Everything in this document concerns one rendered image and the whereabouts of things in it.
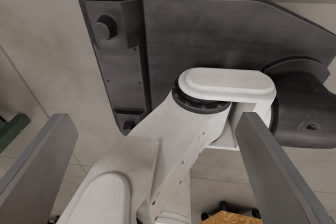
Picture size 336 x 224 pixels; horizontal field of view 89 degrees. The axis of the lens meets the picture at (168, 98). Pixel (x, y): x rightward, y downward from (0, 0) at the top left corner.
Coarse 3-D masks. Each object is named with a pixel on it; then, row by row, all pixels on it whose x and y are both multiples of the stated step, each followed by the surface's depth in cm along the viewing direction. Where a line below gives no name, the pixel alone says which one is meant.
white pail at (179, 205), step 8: (184, 184) 108; (176, 192) 101; (184, 192) 104; (176, 200) 98; (184, 200) 101; (168, 208) 94; (176, 208) 95; (184, 208) 97; (160, 216) 91; (168, 216) 91; (176, 216) 92; (184, 216) 94
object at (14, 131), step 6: (18, 114) 101; (24, 114) 101; (12, 120) 98; (18, 120) 97; (24, 120) 101; (30, 120) 104; (6, 126) 95; (12, 126) 94; (18, 126) 97; (24, 126) 101; (0, 132) 91; (6, 132) 91; (12, 132) 94; (18, 132) 97; (0, 138) 88; (6, 138) 91; (12, 138) 94; (0, 144) 88; (6, 144) 91; (0, 150) 88
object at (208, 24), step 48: (96, 0) 36; (144, 0) 39; (192, 0) 38; (240, 0) 37; (96, 48) 46; (144, 48) 46; (192, 48) 45; (240, 48) 44; (288, 48) 43; (144, 96) 56; (288, 96) 36; (288, 144) 38
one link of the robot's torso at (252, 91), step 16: (192, 80) 36; (208, 80) 36; (224, 80) 36; (240, 80) 36; (256, 80) 36; (192, 96) 35; (208, 96) 34; (224, 96) 34; (240, 96) 34; (256, 96) 34; (272, 96) 34; (240, 112) 43; (256, 112) 35; (224, 128) 49; (224, 144) 45
